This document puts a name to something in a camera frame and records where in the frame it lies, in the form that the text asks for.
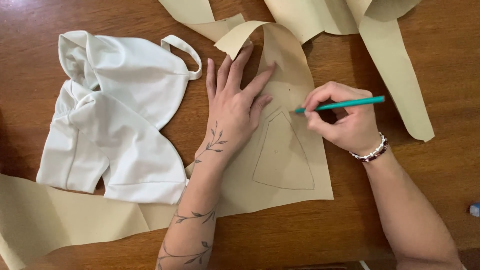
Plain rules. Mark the white fabric garment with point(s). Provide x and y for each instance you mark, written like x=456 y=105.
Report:
x=120 y=120

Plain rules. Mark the beige paper strip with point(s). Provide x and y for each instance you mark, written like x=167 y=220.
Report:
x=375 y=37

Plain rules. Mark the person's left hand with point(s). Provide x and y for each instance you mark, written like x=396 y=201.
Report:
x=228 y=112

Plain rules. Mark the person's right fingers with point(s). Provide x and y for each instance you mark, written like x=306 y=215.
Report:
x=322 y=103

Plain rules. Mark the beige pattern paper with outline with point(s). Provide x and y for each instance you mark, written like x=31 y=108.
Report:
x=285 y=150

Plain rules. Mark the person's right hand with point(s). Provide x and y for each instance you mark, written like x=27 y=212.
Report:
x=350 y=120

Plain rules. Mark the teal pencil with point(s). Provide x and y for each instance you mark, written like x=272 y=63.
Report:
x=339 y=104

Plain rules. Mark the blue eraser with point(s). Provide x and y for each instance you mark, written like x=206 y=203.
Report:
x=475 y=210

